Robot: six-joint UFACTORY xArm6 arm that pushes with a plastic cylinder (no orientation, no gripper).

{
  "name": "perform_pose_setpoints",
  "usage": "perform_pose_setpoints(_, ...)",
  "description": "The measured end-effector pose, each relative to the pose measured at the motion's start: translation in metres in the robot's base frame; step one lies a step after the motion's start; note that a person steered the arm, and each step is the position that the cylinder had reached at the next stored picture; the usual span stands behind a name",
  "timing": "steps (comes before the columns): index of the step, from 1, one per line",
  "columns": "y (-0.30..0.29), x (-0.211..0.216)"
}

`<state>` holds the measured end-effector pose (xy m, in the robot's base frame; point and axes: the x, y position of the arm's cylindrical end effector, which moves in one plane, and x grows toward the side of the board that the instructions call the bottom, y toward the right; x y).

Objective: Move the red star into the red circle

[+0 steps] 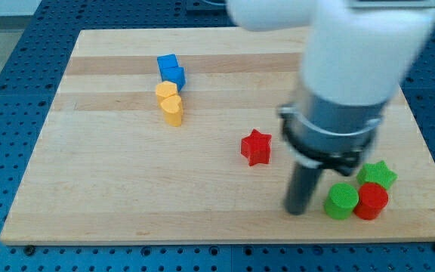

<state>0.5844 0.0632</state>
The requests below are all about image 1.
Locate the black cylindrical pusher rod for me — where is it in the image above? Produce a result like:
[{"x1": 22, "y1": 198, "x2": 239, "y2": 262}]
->
[{"x1": 284, "y1": 162, "x2": 322, "y2": 215}]

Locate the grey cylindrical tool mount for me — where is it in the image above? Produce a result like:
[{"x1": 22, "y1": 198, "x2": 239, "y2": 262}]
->
[{"x1": 277, "y1": 83, "x2": 384, "y2": 176}]

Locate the red star block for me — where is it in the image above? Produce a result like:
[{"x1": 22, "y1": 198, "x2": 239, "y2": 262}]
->
[{"x1": 240, "y1": 128, "x2": 272, "y2": 166}]

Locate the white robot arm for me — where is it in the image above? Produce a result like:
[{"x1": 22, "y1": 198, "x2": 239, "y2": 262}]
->
[{"x1": 226, "y1": 0, "x2": 435, "y2": 215}]

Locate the green star block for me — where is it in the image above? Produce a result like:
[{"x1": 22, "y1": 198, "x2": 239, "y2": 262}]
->
[{"x1": 356, "y1": 160, "x2": 398, "y2": 190}]

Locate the green cylinder block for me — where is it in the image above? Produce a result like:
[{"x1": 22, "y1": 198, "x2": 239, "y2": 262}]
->
[{"x1": 324, "y1": 183, "x2": 359, "y2": 220}]

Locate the red cylinder block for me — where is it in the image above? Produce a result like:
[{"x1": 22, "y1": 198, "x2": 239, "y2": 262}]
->
[{"x1": 353, "y1": 183, "x2": 389, "y2": 220}]

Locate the wooden board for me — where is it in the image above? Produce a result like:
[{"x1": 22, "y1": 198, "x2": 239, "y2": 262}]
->
[{"x1": 0, "y1": 27, "x2": 435, "y2": 246}]

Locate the yellow heart block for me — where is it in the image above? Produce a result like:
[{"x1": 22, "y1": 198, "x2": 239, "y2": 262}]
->
[{"x1": 160, "y1": 95, "x2": 184, "y2": 127}]

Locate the blue pentagon block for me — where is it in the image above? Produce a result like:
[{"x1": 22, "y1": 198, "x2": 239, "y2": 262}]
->
[{"x1": 161, "y1": 66, "x2": 186, "y2": 92}]

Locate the yellow pentagon block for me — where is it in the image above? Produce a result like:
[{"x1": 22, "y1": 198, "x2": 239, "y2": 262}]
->
[{"x1": 155, "y1": 81, "x2": 178, "y2": 105}]

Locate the blue cube block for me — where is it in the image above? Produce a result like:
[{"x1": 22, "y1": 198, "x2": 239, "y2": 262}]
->
[{"x1": 156, "y1": 54, "x2": 179, "y2": 73}]

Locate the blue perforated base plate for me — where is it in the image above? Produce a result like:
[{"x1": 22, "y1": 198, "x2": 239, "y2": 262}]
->
[{"x1": 0, "y1": 1, "x2": 435, "y2": 271}]

